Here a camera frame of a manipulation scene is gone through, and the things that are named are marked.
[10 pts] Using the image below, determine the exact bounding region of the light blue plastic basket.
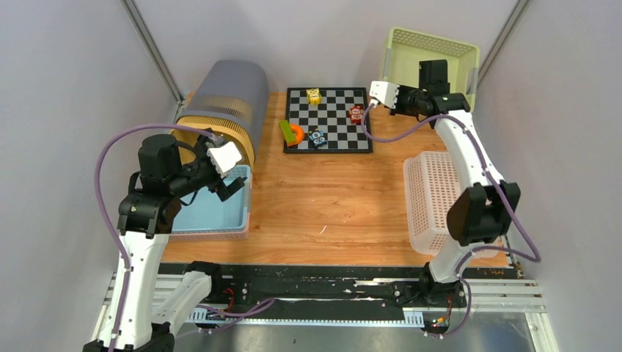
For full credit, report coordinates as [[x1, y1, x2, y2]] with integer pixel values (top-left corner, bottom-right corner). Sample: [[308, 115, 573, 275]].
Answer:
[[172, 165, 252, 234]]

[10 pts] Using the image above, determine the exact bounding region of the green plastic basket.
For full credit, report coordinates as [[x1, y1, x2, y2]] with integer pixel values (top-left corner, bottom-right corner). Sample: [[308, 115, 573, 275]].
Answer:
[[378, 26, 481, 114]]

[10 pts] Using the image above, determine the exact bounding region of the large white plastic basket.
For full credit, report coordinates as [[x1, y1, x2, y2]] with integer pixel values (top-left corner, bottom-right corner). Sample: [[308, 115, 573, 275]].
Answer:
[[403, 151, 461, 256]]

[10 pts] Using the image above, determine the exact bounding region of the pink plastic basket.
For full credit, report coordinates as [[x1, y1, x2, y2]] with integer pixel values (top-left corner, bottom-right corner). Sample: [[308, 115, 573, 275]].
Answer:
[[169, 212, 250, 242]]

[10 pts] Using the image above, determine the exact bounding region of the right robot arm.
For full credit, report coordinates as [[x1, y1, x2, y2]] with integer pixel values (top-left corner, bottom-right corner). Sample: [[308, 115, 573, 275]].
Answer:
[[390, 59, 521, 307]]

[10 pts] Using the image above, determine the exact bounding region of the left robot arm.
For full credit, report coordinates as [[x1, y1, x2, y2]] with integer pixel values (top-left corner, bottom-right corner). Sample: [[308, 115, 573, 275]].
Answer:
[[83, 131, 245, 351]]

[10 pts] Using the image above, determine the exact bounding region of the red owl toy block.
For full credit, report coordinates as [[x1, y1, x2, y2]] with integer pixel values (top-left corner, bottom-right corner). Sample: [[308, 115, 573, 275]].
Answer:
[[347, 105, 365, 125]]

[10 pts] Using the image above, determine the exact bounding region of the grey and yellow laundry bin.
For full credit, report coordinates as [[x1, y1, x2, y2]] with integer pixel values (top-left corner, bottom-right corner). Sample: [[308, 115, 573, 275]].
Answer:
[[175, 59, 269, 168]]

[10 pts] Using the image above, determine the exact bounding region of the black and white chessboard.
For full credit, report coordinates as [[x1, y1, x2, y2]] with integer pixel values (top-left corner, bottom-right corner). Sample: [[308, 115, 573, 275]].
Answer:
[[283, 87, 373, 154]]

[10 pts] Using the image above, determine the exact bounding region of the yellow owl toy block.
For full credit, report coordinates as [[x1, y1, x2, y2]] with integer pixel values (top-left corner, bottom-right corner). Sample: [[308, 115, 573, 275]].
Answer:
[[306, 88, 322, 106]]

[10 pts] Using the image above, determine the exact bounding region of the orange arch toy block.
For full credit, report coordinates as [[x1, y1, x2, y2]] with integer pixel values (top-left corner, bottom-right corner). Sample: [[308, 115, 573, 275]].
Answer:
[[285, 124, 305, 147]]

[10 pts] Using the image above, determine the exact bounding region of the blue owl toy block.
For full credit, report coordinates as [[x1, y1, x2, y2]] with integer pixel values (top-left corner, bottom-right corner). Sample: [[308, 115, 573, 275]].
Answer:
[[308, 128, 328, 149]]

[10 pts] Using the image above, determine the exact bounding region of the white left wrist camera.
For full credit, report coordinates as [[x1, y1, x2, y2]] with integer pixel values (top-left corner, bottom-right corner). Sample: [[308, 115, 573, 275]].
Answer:
[[207, 142, 243, 177]]

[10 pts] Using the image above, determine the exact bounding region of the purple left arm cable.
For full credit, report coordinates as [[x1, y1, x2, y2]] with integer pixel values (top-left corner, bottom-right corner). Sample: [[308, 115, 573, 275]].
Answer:
[[94, 122, 225, 352]]

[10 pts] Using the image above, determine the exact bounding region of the black metal base rail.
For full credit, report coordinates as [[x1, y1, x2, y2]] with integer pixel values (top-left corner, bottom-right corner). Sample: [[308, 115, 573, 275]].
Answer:
[[155, 262, 521, 324]]

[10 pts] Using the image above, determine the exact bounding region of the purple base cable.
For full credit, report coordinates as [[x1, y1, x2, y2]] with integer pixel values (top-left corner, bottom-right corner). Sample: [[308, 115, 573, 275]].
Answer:
[[175, 296, 277, 341]]

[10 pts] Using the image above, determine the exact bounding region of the right aluminium frame post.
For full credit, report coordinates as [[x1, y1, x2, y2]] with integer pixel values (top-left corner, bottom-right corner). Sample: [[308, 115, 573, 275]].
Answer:
[[478, 0, 531, 85]]

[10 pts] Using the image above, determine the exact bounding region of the aluminium frame post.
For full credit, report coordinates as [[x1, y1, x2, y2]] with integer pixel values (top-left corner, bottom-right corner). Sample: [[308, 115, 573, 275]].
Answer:
[[478, 0, 531, 85], [120, 0, 185, 107]]

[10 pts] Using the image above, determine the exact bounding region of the left aluminium frame post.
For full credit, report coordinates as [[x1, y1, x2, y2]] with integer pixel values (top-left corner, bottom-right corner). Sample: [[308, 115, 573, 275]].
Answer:
[[120, 0, 185, 107]]

